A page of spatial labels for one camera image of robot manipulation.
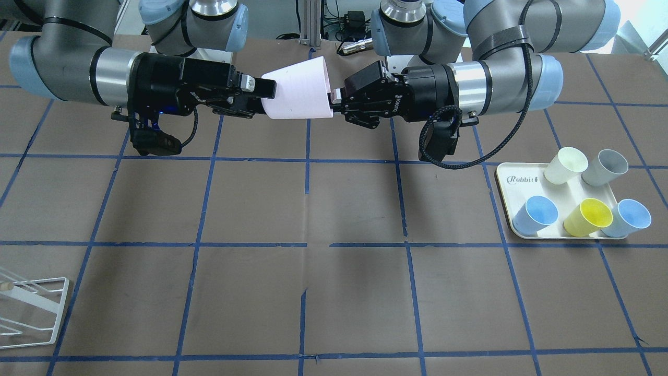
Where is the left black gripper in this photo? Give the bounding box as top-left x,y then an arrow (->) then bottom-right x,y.
328,61 -> 456,129

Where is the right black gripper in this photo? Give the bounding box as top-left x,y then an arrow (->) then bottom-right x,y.
127,53 -> 277,118

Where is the pink plastic cup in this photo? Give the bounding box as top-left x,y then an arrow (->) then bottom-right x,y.
261,56 -> 333,119

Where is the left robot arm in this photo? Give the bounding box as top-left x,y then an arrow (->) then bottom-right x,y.
331,1 -> 621,128

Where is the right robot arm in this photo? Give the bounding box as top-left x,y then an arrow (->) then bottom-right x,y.
2,1 -> 276,121

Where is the light blue cup near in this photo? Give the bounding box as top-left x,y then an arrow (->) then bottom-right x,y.
511,195 -> 559,236

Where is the light blue cup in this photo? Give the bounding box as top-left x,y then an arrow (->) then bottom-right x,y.
602,199 -> 653,238
511,195 -> 559,236

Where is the cream white plastic cup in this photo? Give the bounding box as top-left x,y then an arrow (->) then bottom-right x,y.
544,147 -> 589,185

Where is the grey plastic cup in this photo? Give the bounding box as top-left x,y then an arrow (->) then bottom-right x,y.
581,148 -> 628,186

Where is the yellow plastic cup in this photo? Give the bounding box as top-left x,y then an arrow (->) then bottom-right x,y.
563,198 -> 613,237

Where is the light blue cup far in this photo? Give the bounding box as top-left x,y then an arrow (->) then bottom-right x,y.
602,199 -> 653,238

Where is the cream rabbit tray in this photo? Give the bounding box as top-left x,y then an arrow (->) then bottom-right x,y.
496,162 -> 618,240

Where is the aluminium frame post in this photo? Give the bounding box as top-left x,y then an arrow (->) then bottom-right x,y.
297,0 -> 324,50

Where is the black braided cable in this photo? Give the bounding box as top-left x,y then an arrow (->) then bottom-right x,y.
420,0 -> 535,170

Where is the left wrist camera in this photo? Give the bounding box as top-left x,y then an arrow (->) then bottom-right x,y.
419,105 -> 479,165

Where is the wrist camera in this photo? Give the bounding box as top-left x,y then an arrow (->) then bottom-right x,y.
419,105 -> 479,165
111,107 -> 182,156

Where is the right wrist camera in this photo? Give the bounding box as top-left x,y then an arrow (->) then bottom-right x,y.
111,107 -> 182,156

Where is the white wire cup rack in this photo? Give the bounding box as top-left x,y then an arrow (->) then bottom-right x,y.
1,267 -> 70,350

